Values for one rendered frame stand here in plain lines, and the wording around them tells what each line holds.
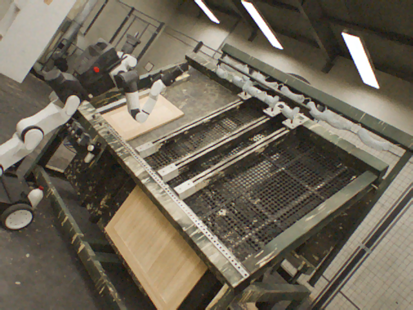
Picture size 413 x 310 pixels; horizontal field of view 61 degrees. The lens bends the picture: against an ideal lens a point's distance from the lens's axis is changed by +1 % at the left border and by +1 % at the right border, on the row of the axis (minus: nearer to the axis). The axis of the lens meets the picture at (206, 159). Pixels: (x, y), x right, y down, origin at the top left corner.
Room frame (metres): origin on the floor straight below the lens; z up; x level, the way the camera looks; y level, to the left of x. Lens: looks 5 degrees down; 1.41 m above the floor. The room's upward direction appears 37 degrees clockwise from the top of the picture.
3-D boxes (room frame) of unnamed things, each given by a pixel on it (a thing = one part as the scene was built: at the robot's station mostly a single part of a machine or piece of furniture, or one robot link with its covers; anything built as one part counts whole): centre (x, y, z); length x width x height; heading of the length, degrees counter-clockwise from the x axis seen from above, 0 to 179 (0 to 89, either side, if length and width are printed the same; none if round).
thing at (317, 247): (2.65, -0.78, 1.38); 0.70 x 0.15 x 0.85; 53
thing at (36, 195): (2.66, 0.91, 0.10); 0.10 x 0.10 x 0.20
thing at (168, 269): (2.35, -0.06, 0.53); 0.90 x 0.02 x 0.55; 53
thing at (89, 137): (2.67, 0.89, 0.69); 0.50 x 0.14 x 0.24; 53
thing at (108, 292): (2.93, -0.06, 0.41); 2.20 x 1.38 x 0.83; 53
